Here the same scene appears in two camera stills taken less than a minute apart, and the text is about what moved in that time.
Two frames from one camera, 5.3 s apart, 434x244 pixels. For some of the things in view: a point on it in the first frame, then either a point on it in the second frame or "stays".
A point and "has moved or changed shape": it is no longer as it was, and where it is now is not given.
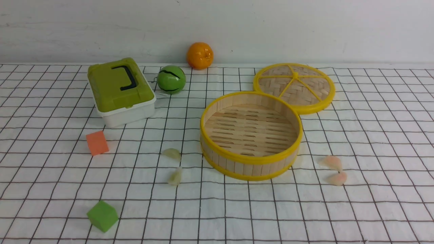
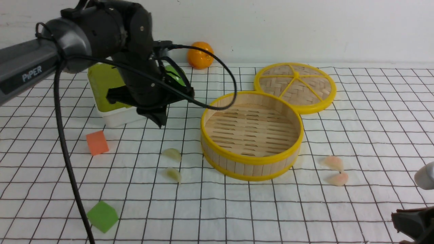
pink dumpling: (332, 162) stays
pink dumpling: (338, 179) stays
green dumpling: (172, 153) stays
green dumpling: (175, 177) has moved or changed shape
